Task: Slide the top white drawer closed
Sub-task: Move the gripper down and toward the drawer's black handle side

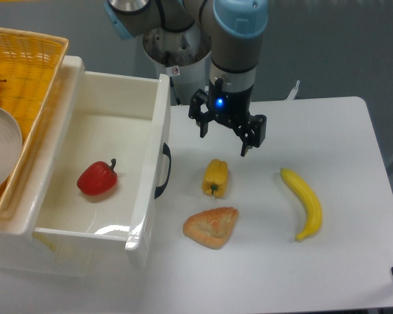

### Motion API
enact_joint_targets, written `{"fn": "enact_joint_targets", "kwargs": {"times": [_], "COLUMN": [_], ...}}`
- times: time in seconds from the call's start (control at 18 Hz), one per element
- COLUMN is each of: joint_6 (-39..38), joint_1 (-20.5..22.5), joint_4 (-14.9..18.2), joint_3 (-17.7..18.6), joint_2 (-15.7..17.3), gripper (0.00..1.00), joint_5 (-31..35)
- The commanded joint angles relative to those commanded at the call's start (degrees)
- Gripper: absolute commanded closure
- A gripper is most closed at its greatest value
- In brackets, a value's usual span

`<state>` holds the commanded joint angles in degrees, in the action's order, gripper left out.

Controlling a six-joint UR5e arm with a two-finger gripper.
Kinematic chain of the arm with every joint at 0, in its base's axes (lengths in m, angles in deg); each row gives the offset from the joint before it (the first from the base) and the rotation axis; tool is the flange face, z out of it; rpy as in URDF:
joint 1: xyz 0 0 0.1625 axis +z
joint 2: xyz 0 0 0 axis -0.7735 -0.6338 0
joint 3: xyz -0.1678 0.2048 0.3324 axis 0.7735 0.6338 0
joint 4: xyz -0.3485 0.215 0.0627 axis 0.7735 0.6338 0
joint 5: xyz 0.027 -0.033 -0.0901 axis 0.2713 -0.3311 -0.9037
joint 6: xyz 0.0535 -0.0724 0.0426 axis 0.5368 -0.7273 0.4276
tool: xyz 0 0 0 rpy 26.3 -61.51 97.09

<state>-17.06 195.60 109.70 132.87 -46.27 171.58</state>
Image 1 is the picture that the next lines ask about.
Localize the white clip at table edge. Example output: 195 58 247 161
286 80 301 101

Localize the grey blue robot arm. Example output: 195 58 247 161
104 1 269 154

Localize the brown triangular pastry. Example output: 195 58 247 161
183 207 239 250

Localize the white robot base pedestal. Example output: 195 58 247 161
143 24 211 105

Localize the yellow banana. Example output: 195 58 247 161
280 168 323 241

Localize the black drawer handle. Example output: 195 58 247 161
155 143 172 199

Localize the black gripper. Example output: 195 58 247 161
188 61 267 157

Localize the yellow bell pepper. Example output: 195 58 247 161
201 159 228 198

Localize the white drawer cabinet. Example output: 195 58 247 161
0 56 150 276

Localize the red bell pepper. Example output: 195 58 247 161
77 158 118 196

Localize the yellow woven basket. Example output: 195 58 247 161
0 27 69 214

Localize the white top drawer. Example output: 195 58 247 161
35 72 170 253

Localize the grey plate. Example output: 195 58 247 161
0 108 22 186

